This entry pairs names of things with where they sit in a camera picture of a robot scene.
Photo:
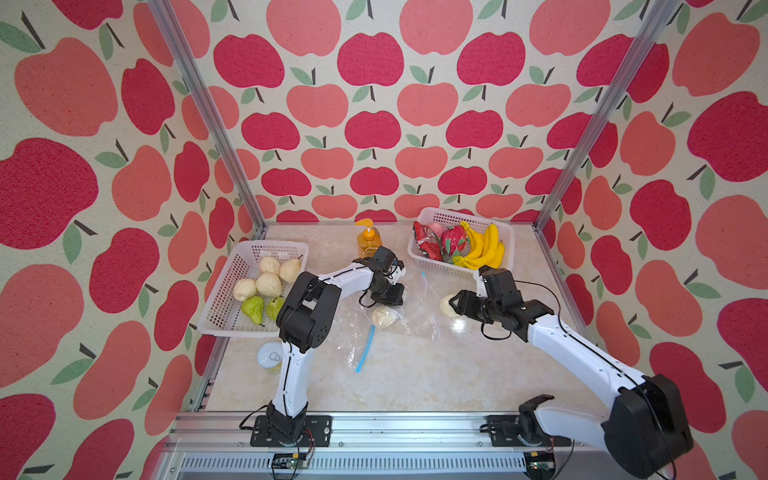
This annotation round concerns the aluminium left corner post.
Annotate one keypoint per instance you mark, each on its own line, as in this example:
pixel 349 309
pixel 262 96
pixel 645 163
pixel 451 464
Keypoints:
pixel 173 34

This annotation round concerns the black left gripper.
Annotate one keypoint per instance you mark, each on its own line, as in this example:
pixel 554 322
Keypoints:
pixel 396 298

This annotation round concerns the aluminium right corner post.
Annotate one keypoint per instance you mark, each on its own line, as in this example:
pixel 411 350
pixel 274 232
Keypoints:
pixel 653 24

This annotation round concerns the clear blue zip-top bag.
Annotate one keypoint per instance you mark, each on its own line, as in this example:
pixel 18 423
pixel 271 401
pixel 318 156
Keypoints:
pixel 352 335

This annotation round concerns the yellow toy banana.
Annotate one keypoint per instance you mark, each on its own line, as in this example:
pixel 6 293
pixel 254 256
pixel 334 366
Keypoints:
pixel 490 244
pixel 471 261

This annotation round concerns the cream toy pear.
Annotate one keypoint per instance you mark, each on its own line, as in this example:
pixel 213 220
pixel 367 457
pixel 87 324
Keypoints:
pixel 289 270

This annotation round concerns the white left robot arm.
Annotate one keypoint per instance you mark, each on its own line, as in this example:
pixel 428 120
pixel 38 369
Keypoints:
pixel 306 319

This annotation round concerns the lower yellow toy banana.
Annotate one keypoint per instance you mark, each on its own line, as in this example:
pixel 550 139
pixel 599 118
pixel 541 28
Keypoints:
pixel 471 261

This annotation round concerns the red snack bag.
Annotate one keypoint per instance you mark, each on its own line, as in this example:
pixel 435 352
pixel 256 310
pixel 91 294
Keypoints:
pixel 427 241

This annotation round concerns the aluminium corner post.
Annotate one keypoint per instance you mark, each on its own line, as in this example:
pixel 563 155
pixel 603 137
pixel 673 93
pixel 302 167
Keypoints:
pixel 173 34
pixel 653 24

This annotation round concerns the green toy pear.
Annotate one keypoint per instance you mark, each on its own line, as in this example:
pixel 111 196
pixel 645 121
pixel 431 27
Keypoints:
pixel 253 309
pixel 273 307

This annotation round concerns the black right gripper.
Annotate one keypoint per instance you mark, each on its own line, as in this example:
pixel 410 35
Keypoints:
pixel 465 303

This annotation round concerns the white plastic fruit basket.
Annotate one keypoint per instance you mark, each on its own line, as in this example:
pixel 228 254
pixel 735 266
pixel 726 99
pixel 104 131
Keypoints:
pixel 438 220

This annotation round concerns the upper yellow toy banana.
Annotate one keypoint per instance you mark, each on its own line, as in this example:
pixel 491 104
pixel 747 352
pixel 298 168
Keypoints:
pixel 490 244

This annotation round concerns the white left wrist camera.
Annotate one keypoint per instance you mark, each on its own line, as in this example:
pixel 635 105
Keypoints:
pixel 395 272

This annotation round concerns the white empty plastic basket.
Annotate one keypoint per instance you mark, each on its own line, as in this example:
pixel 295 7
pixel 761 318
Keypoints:
pixel 241 303

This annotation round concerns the orange soap pump bottle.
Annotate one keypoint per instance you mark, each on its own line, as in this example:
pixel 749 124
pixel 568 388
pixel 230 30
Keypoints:
pixel 369 240

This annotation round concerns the pink toy dragon fruit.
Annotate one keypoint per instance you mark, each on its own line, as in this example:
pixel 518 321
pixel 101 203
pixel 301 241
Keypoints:
pixel 454 242

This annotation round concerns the cream pear zip bag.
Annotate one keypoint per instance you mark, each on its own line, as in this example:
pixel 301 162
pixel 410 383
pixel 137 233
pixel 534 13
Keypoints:
pixel 269 285
pixel 384 317
pixel 447 309

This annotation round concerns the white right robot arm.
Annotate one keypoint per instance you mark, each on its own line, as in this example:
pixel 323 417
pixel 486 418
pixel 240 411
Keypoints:
pixel 644 426

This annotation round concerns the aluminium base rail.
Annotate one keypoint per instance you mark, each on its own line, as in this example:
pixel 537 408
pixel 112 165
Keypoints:
pixel 370 445

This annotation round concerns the clear white zip-top bag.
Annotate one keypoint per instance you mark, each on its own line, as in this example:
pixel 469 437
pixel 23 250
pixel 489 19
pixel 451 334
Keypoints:
pixel 419 312

